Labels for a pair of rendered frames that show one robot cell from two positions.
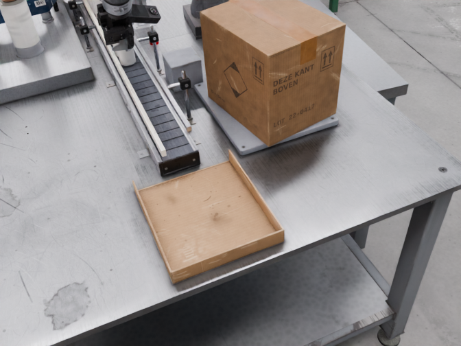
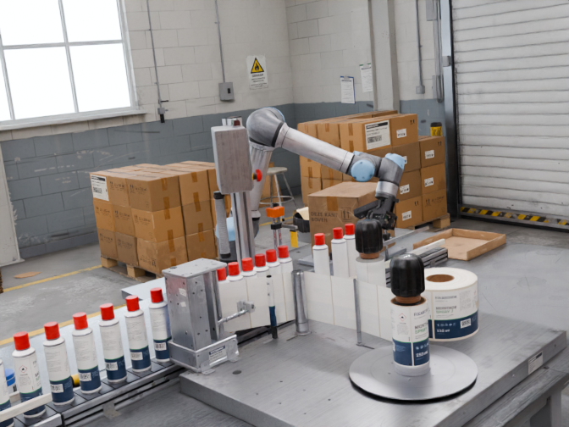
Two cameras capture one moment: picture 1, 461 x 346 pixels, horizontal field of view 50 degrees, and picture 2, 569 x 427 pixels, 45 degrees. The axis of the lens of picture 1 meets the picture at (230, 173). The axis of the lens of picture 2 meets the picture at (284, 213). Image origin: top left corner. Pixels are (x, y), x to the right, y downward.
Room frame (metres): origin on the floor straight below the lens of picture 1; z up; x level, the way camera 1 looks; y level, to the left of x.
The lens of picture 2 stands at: (2.52, 2.36, 1.63)
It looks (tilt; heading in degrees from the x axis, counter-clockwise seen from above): 12 degrees down; 247
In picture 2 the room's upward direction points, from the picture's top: 5 degrees counter-clockwise
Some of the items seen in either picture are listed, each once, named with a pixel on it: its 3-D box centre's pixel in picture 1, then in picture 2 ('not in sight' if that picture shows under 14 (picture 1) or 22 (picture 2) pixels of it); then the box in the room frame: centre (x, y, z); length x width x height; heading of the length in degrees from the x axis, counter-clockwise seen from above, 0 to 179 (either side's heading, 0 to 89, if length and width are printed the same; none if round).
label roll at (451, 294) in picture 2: not in sight; (440, 302); (1.44, 0.84, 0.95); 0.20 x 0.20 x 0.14
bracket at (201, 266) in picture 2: not in sight; (194, 268); (2.08, 0.65, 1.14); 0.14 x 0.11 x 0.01; 20
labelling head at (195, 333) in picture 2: not in sight; (198, 313); (2.09, 0.65, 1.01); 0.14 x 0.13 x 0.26; 20
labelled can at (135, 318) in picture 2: not in sight; (136, 333); (2.25, 0.61, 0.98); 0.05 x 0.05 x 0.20
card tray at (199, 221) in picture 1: (204, 209); (459, 243); (0.79, 0.07, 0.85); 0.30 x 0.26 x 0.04; 20
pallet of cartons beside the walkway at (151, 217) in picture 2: not in sight; (165, 219); (1.22, -3.52, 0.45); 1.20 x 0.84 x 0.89; 106
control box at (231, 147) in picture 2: not in sight; (232, 158); (1.85, 0.37, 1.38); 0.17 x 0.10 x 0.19; 75
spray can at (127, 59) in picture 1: (121, 33); (350, 252); (1.43, 0.30, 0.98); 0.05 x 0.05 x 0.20
